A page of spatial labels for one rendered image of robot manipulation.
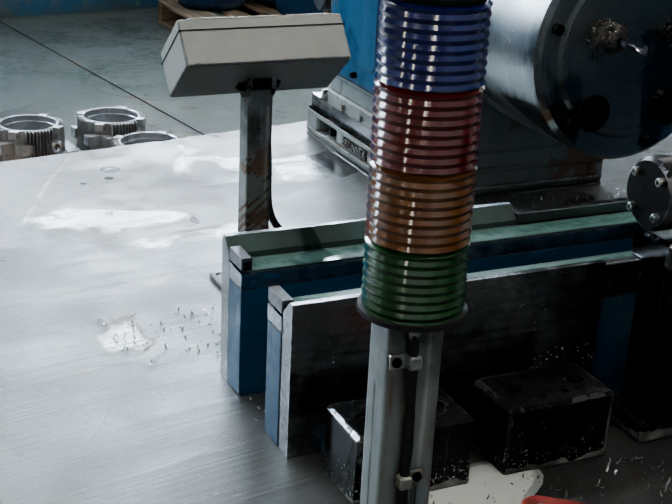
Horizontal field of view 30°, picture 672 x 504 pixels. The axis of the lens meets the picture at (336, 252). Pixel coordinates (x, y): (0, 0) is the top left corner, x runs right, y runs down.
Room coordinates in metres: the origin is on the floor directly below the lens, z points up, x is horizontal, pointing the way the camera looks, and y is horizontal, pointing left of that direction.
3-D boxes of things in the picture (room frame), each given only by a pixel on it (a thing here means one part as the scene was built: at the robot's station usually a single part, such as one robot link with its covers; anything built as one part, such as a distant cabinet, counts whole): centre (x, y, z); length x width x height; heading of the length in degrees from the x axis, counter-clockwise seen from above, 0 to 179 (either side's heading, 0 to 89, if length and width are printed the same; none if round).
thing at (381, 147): (0.66, -0.05, 1.14); 0.06 x 0.06 x 0.04
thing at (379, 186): (0.66, -0.05, 1.10); 0.06 x 0.06 x 0.04
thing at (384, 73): (0.66, -0.05, 1.19); 0.06 x 0.06 x 0.04
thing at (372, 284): (0.66, -0.05, 1.05); 0.06 x 0.06 x 0.04
